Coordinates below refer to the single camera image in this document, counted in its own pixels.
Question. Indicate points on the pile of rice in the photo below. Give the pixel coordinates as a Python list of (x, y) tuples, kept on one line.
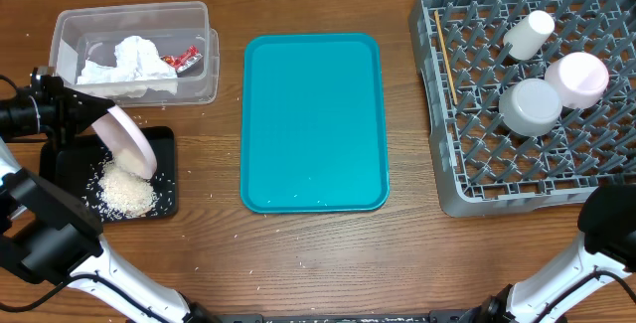
[(116, 195)]

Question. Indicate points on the grey saucer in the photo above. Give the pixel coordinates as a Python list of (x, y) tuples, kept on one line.
[(530, 107)]

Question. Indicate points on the red snack wrapper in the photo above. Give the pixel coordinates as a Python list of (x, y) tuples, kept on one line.
[(185, 61)]

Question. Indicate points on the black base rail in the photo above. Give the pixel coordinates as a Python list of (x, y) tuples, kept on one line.
[(434, 316)]

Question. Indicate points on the teal serving tray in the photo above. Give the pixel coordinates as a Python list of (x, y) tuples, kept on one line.
[(313, 130)]

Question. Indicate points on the white napkin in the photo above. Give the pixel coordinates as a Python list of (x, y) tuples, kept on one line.
[(137, 59), (97, 77)]

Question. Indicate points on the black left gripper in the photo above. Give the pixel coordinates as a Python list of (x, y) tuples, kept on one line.
[(72, 117)]

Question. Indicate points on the clear plastic bin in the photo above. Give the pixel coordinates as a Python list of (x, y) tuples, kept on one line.
[(90, 35)]

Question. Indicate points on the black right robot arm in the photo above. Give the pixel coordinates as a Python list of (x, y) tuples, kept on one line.
[(602, 252)]

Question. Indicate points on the black tray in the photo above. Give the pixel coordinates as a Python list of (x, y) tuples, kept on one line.
[(78, 168)]

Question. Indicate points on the grey dishwasher rack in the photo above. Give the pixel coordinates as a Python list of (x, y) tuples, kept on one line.
[(481, 168)]

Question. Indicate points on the white cup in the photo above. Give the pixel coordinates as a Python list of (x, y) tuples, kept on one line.
[(528, 36)]

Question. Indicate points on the small white bowl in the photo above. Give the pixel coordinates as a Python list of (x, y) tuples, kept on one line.
[(580, 79)]

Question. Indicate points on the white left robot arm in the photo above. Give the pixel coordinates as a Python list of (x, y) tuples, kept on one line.
[(65, 244)]

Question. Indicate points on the wooden chopstick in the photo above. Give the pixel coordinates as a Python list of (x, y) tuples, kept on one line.
[(443, 49)]

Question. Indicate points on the large white plate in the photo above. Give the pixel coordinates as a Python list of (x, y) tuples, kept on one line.
[(129, 147)]

